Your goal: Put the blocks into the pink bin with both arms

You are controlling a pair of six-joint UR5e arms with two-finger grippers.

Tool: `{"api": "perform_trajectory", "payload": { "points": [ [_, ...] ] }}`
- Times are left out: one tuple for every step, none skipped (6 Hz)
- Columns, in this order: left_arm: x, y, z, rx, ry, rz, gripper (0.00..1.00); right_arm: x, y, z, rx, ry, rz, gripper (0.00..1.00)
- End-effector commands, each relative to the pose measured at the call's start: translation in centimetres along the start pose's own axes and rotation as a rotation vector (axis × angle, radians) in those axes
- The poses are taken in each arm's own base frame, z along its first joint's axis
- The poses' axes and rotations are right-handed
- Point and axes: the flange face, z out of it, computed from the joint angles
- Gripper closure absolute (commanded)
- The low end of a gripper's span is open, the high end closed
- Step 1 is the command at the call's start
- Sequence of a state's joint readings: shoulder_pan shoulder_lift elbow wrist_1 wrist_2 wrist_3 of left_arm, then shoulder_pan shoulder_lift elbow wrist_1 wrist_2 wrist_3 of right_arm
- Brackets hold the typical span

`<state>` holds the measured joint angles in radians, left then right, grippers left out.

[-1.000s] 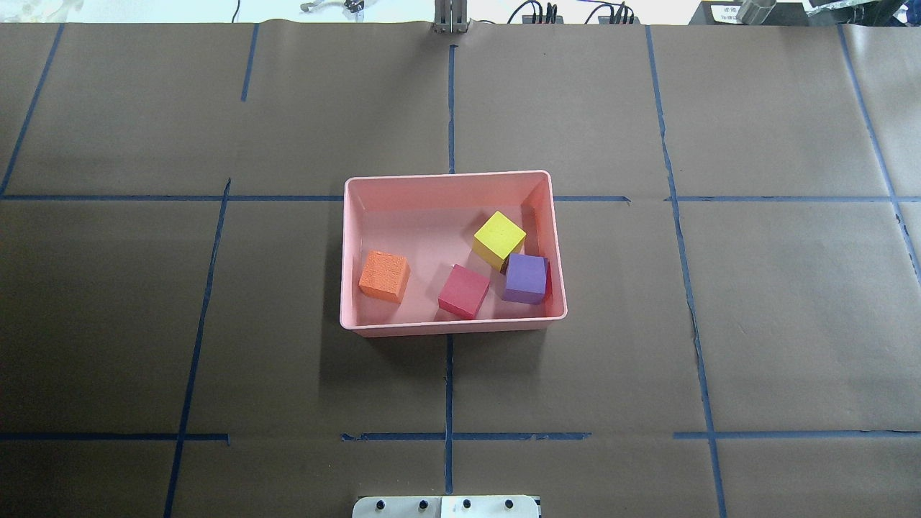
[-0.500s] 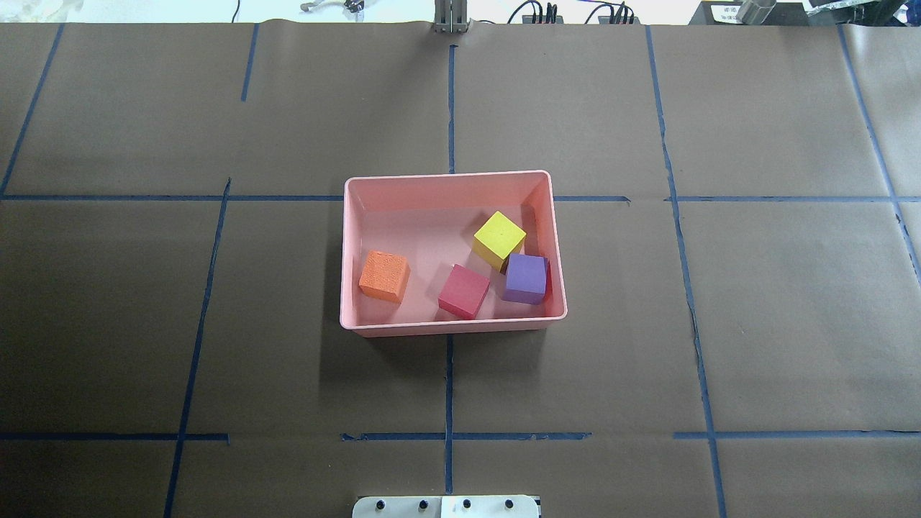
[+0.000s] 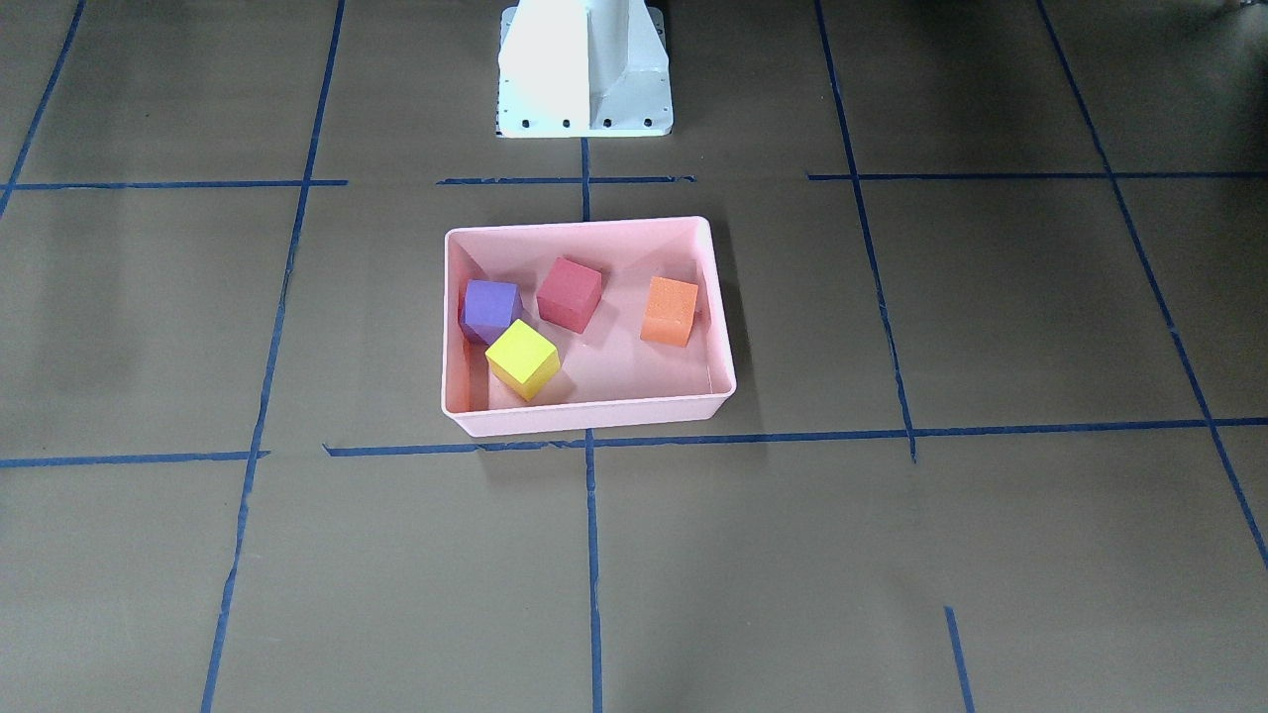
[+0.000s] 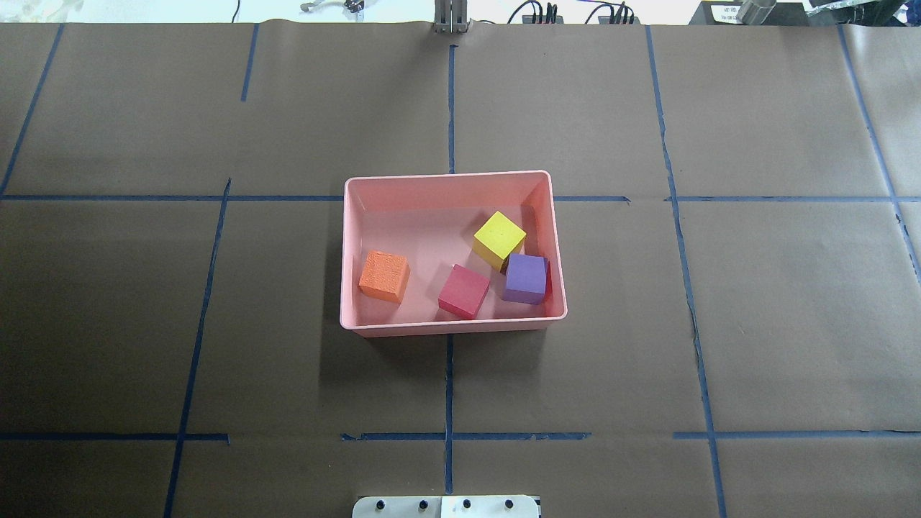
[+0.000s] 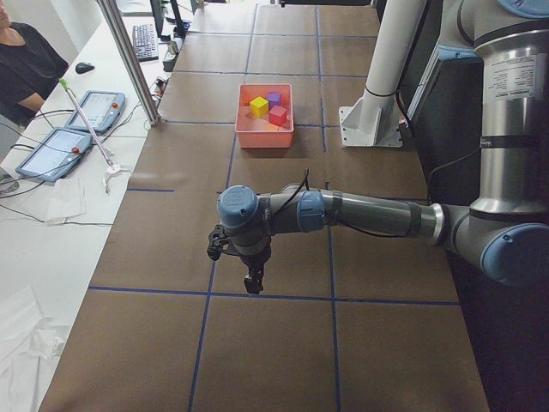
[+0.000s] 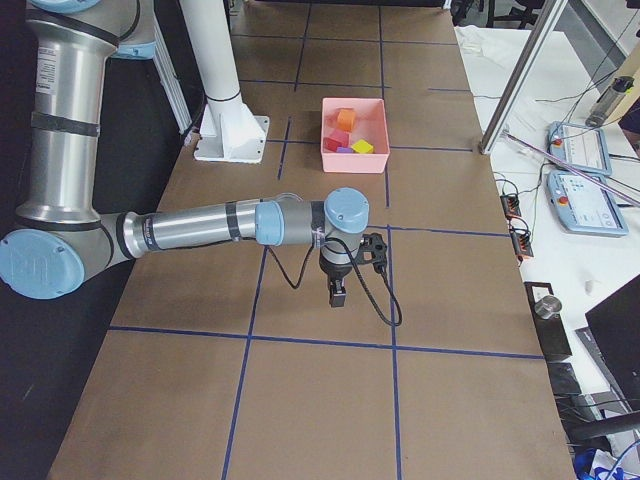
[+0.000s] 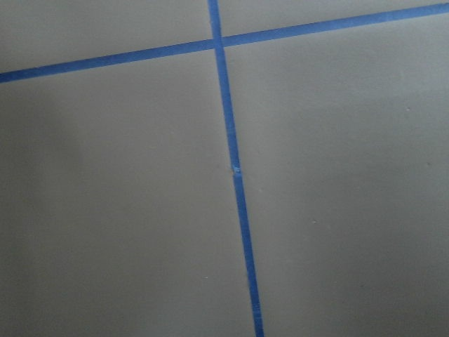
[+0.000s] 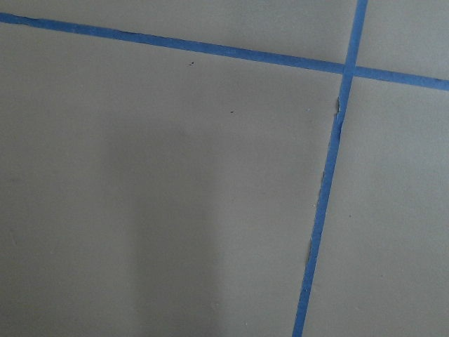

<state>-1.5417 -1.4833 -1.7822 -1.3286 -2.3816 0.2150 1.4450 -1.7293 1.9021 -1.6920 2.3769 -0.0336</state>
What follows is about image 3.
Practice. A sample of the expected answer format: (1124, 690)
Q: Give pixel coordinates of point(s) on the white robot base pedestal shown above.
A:
(583, 69)

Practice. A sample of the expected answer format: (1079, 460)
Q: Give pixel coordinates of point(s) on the pink plastic bin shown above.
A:
(609, 375)

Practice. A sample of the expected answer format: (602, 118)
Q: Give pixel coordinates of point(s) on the purple foam block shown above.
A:
(489, 308)

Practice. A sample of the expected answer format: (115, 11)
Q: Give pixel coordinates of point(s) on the yellow foam block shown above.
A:
(523, 359)

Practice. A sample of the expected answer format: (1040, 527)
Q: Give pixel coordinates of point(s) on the orange foam block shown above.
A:
(670, 309)

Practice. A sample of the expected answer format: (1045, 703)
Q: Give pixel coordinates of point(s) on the red foam block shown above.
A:
(569, 294)

